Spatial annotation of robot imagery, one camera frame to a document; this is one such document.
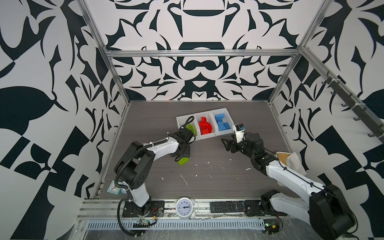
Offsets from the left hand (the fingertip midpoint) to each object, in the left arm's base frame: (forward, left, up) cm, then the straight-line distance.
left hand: (183, 150), depth 92 cm
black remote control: (-30, -22, -1) cm, 38 cm away
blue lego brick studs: (+25, -26, 0) cm, 36 cm away
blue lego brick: (+16, -26, +3) cm, 31 cm away
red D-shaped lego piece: (+15, -15, +2) cm, 21 cm away
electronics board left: (-36, +19, -5) cm, 41 cm away
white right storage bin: (+21, -30, +2) cm, 37 cm away
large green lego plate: (+15, -6, +1) cm, 16 cm away
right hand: (+1, -25, +13) cm, 28 cm away
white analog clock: (-31, -1, 0) cm, 31 cm away
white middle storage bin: (+22, -18, +2) cm, 28 cm away
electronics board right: (-39, -41, -3) cm, 57 cm away
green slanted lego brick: (-6, 0, -2) cm, 6 cm away
